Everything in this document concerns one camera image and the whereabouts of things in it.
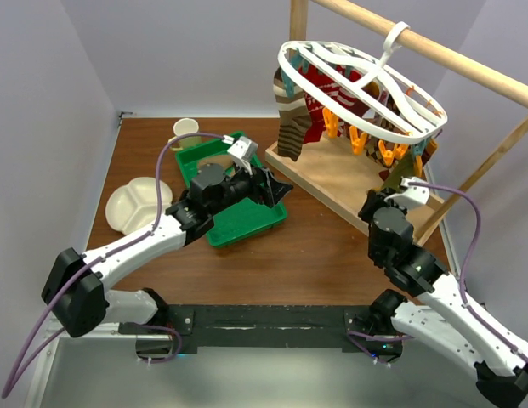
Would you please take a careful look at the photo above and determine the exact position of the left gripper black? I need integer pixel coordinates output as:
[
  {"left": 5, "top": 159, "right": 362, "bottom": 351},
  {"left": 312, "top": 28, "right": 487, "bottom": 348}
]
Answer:
[{"left": 209, "top": 158, "right": 292, "bottom": 217}]

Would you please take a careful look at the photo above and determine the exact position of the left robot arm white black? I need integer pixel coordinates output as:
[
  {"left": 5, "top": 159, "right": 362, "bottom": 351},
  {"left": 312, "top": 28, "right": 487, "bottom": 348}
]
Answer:
[{"left": 42, "top": 164, "right": 293, "bottom": 337}]

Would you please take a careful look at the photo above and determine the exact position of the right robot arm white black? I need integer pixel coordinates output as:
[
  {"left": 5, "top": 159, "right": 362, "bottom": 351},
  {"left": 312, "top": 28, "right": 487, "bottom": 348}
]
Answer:
[{"left": 358, "top": 189, "right": 528, "bottom": 407}]

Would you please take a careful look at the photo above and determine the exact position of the wooden hanger stand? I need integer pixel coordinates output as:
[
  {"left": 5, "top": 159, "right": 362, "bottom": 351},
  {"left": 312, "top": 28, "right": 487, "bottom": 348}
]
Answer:
[{"left": 265, "top": 1, "right": 528, "bottom": 245}]

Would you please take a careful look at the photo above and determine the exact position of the white round clip hanger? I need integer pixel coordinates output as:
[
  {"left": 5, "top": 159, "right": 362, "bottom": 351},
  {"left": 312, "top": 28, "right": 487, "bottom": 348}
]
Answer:
[{"left": 277, "top": 21, "right": 448, "bottom": 145}]

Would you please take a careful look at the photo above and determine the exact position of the tan sock in tray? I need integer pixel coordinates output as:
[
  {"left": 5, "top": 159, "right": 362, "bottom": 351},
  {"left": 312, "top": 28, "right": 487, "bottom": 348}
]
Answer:
[{"left": 197, "top": 154, "right": 236, "bottom": 176}]

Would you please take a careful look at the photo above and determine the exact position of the green plastic tray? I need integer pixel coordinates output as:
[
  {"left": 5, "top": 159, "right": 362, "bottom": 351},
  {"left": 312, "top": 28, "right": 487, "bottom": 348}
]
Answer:
[{"left": 175, "top": 139, "right": 288, "bottom": 248}]

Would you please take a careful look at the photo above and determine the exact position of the brown striped sock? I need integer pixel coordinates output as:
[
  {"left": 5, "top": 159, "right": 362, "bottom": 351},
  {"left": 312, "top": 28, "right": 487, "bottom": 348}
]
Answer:
[{"left": 273, "top": 68, "right": 312, "bottom": 162}]

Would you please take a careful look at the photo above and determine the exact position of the cream yellow mug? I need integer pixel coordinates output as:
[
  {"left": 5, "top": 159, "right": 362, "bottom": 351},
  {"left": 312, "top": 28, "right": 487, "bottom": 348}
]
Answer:
[{"left": 170, "top": 118, "right": 202, "bottom": 151}]

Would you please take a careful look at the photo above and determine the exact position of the black yellow argyle sock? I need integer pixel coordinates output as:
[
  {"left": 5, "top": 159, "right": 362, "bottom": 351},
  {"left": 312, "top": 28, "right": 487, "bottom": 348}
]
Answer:
[{"left": 363, "top": 112, "right": 400, "bottom": 168}]

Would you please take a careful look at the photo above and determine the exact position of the cream divided plate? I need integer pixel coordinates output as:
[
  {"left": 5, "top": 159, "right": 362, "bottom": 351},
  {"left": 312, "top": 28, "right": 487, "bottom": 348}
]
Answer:
[{"left": 105, "top": 177, "right": 157, "bottom": 235}]

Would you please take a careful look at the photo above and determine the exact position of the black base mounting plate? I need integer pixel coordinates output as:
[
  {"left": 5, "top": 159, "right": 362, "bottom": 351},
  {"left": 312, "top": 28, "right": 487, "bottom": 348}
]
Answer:
[{"left": 118, "top": 303, "right": 404, "bottom": 362}]

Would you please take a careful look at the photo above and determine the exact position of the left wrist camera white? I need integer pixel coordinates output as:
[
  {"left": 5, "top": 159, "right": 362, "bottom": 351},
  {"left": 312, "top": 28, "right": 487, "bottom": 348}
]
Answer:
[{"left": 227, "top": 136, "right": 258, "bottom": 176}]

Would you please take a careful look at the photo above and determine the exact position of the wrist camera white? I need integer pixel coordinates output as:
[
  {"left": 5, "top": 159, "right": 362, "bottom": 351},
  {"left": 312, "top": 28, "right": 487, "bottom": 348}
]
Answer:
[
  {"left": 227, "top": 136, "right": 258, "bottom": 176},
  {"left": 384, "top": 177, "right": 430, "bottom": 210}
]

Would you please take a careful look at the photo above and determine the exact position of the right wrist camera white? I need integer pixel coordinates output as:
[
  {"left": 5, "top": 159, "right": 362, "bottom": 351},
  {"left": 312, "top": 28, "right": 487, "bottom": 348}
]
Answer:
[{"left": 384, "top": 177, "right": 430, "bottom": 210}]

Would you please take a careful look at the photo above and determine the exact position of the aluminium frame rail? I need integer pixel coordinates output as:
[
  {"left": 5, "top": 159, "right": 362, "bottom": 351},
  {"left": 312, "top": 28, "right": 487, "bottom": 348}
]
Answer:
[{"left": 23, "top": 322, "right": 171, "bottom": 408}]

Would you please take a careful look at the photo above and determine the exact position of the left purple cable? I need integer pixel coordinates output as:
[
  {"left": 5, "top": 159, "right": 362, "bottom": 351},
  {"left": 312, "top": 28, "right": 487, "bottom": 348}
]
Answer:
[{"left": 1, "top": 133, "right": 229, "bottom": 400}]

